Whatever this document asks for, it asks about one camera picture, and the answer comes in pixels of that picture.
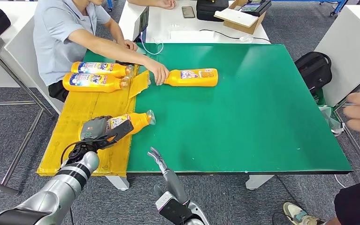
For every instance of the person's hands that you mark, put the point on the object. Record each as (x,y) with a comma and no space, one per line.
(164,3)

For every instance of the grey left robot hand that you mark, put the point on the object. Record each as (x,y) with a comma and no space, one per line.
(94,129)

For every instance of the white side table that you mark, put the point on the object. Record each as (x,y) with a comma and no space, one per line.
(347,49)

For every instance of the black handheld terminal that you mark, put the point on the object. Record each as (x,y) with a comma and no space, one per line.
(256,7)

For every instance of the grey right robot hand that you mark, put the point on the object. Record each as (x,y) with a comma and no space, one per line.
(175,186)

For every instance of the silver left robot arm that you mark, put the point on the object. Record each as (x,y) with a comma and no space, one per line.
(58,189)

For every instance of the person in black shorts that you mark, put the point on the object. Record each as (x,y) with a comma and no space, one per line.
(354,208)

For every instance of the seated person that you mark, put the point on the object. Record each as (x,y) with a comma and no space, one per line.
(58,37)

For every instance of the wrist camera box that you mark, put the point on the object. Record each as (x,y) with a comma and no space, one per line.
(175,211)
(120,132)

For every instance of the yellow plastic flap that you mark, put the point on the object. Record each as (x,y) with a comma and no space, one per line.
(137,87)

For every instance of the black standing tablet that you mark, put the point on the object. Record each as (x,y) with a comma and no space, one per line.
(141,24)

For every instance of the orange detergent bottle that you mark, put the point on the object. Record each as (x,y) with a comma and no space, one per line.
(192,81)
(117,72)
(139,121)
(111,85)

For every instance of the blue metal cart frame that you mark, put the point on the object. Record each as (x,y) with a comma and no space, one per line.
(336,7)

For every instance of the grey smartphone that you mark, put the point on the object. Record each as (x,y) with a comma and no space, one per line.
(188,12)

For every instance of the black carry case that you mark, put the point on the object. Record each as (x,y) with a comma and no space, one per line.
(212,11)

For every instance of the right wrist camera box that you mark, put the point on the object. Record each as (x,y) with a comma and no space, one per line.
(175,211)

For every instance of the black backpack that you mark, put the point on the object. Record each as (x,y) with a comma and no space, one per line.
(313,70)

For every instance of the yellow taped board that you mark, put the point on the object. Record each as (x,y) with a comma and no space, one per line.
(74,124)

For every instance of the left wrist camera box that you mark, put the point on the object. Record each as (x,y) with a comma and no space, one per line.
(120,132)

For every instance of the white desk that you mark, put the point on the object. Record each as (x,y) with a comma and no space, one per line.
(167,20)

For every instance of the white table leg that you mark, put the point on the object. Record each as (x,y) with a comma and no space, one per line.
(257,181)
(120,183)

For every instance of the white panel table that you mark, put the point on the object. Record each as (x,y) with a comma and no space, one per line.
(12,65)

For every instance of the brown cardboard box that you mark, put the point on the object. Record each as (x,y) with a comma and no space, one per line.
(242,29)

